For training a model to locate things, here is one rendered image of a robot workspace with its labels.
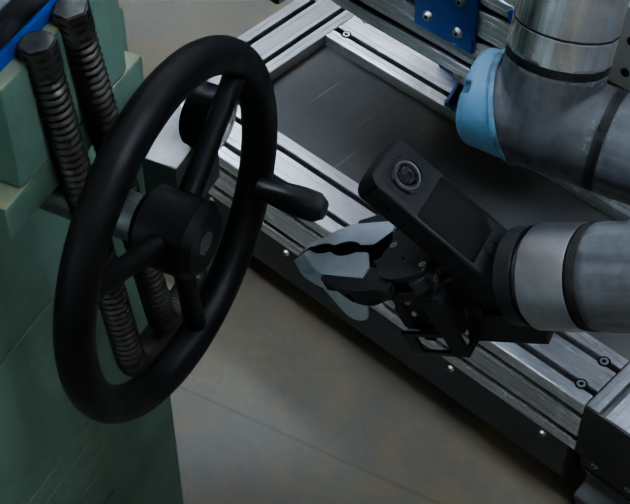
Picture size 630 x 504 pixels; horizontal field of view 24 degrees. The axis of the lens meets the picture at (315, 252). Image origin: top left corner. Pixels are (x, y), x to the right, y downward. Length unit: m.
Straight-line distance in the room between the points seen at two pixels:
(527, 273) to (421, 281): 0.09
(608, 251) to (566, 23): 0.16
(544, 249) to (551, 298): 0.03
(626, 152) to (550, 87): 0.07
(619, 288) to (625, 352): 0.83
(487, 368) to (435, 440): 0.19
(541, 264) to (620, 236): 0.06
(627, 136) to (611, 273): 0.11
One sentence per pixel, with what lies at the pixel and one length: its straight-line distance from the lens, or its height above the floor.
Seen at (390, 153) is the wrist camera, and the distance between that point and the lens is 1.01.
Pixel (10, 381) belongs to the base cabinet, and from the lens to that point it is 1.30.
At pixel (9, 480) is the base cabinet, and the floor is 0.45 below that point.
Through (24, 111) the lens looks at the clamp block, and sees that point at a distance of 0.98.
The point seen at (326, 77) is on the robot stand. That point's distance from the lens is 2.09.
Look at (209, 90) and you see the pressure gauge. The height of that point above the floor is 0.69.
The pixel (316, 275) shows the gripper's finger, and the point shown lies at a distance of 1.10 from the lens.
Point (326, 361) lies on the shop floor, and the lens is 2.00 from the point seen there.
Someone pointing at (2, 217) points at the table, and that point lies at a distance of 1.00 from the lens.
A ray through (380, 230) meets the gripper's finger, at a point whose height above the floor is 0.77.
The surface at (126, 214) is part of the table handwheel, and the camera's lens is 1.04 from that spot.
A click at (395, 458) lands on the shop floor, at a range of 1.90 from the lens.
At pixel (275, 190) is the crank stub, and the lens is 1.12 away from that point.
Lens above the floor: 1.57
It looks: 47 degrees down
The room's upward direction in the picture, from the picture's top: straight up
